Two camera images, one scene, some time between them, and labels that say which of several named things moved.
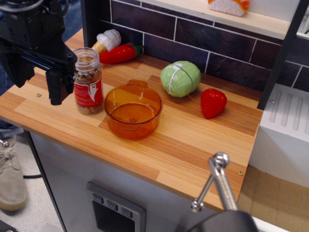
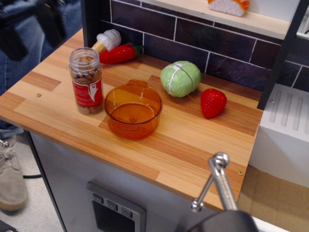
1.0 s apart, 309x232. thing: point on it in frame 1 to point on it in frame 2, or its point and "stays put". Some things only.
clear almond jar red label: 88,82 stays put
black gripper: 32,31 to 49,13
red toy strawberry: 213,101 stays put
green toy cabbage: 180,79 stays put
